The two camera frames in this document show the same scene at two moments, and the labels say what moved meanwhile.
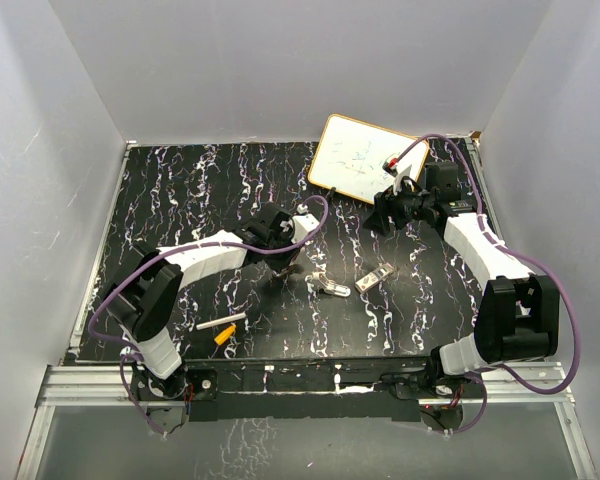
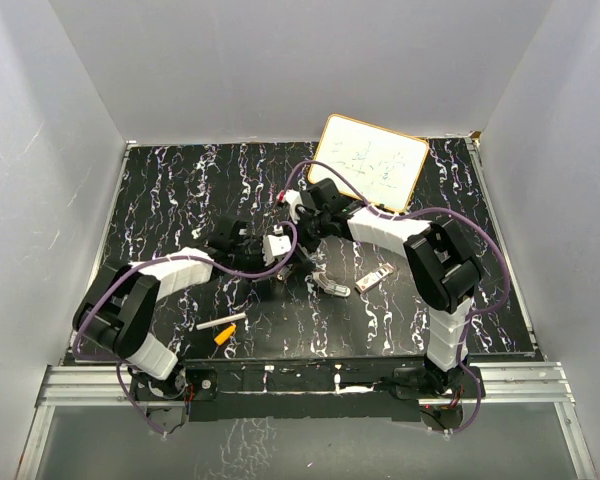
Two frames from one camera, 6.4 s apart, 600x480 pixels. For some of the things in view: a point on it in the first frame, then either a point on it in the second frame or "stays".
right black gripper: [386, 204] -> [310, 247]
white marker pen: [220, 321] stays
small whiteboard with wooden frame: [350, 156] stays
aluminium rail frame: [548, 384] stays
